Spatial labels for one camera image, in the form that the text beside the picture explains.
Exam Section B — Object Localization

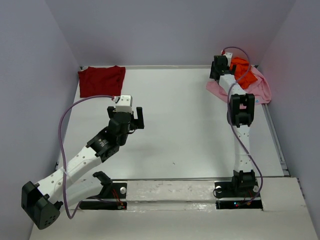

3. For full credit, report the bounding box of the orange t-shirt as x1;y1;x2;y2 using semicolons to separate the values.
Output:
230;57;258;90

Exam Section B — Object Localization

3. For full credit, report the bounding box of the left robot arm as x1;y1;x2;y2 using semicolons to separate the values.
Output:
21;106;145;230

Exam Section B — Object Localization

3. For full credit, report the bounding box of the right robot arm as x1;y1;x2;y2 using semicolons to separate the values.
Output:
210;52;258;199

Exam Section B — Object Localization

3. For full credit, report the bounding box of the dark red folded t-shirt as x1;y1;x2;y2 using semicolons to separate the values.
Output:
78;65;126;98

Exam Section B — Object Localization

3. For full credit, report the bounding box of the pink t-shirt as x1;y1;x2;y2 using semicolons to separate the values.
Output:
206;66;272;105

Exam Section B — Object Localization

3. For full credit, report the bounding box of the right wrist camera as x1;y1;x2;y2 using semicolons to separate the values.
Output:
221;50;233;67

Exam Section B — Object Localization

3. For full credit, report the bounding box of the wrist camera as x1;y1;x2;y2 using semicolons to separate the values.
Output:
115;95;133;114
221;50;233;67

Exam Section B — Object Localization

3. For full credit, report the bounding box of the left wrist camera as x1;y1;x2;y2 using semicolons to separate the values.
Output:
115;95;133;114

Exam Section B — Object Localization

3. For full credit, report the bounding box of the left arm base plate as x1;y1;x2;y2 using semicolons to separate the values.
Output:
79;181;128;211

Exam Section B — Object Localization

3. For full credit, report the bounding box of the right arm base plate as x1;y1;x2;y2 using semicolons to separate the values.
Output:
212;181;263;210

